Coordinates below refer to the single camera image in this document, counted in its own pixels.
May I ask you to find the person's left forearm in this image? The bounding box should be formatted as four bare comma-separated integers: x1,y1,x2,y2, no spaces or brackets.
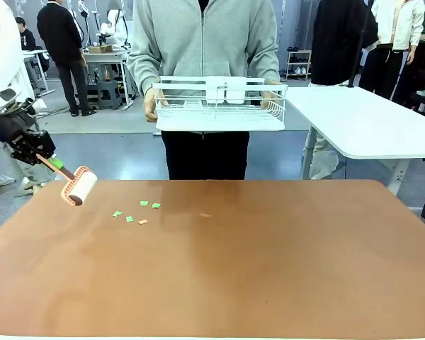
246,42,281,84

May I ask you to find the person in grey hoodie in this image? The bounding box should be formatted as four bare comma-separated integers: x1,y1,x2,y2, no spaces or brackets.
126,0,281,181

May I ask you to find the white wire dish rack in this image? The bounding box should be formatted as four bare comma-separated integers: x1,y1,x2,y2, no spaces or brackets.
152,74,289,132

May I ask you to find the man in black clothes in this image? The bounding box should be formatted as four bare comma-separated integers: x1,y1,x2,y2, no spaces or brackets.
36,0,98,118

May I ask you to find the person's right forearm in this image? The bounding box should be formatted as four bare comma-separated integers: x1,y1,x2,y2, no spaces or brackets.
126,49,161,97

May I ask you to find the person in white jacket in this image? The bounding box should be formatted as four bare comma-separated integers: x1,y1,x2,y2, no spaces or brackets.
358,0,425,101

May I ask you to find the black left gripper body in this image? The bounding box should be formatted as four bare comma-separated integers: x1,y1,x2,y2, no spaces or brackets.
0,113,57,166

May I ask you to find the black step stool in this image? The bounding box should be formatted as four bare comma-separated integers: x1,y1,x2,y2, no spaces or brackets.
96,80,123,111

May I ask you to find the white desk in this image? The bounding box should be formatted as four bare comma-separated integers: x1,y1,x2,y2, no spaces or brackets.
285,86,425,196

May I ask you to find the grey work table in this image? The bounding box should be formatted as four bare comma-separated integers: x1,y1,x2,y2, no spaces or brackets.
81,48,137,108

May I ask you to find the person's right hand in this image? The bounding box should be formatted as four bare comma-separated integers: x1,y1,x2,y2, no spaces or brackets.
143,87,169,123

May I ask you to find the white shoe rack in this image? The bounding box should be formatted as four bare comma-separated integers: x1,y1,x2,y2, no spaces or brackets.
285,45,312,81

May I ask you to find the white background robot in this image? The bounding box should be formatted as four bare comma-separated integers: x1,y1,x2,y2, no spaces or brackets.
98,8,131,47

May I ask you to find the person's left hand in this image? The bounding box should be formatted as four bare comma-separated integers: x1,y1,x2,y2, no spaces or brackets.
259,79,283,111

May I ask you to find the wooden handled lint roller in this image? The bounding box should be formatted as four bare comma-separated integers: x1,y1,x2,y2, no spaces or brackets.
35,152,98,208

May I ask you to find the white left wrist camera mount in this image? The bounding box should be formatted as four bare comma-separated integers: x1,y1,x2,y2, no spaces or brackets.
20,96,47,115

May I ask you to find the white plastic cutlery holder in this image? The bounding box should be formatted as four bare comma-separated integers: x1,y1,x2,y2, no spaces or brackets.
205,75,248,105

